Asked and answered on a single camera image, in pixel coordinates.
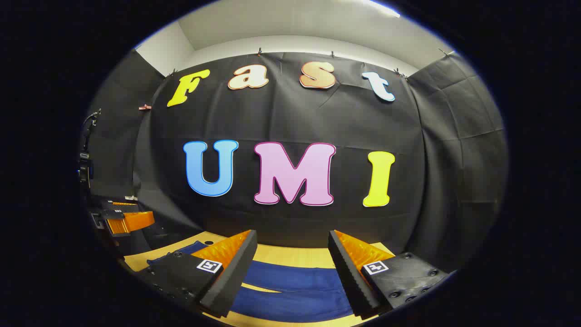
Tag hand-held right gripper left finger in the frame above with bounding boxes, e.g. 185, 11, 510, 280
134, 229, 258, 318

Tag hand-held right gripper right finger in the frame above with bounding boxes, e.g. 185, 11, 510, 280
328, 229, 450, 318

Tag blue denim jeans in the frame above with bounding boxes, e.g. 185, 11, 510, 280
146, 241, 359, 324

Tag black clamp stand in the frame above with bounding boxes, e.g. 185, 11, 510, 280
76, 108, 102, 188

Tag black backdrop cloth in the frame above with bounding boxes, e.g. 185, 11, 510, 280
79, 48, 508, 273

